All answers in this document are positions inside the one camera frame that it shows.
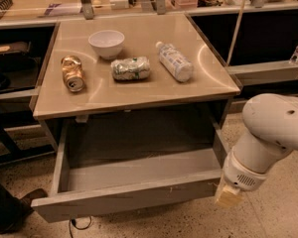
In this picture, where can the grey drawer cabinet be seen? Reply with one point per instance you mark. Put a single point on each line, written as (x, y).
(142, 83)

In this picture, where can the white bowl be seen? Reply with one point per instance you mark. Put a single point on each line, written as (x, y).
(108, 44)

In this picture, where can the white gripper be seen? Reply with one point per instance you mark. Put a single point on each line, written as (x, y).
(240, 176)

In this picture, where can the brown shoe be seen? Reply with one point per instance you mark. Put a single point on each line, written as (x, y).
(27, 199)

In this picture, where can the clear plastic water bottle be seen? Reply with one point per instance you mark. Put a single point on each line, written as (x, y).
(175, 62)

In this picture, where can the purple white paper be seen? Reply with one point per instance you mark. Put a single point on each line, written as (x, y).
(61, 9)

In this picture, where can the crushed gold can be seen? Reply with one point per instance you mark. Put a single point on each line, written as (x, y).
(73, 75)

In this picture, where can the dark trouser leg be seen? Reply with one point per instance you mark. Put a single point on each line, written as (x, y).
(11, 216)

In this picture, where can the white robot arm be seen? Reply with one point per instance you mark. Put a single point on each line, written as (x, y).
(271, 134)

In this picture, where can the crushed green white can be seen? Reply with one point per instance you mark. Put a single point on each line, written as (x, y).
(130, 69)

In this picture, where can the grey top drawer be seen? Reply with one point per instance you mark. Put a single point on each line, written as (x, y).
(124, 161)

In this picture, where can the wooden stick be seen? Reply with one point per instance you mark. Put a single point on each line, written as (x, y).
(235, 33)

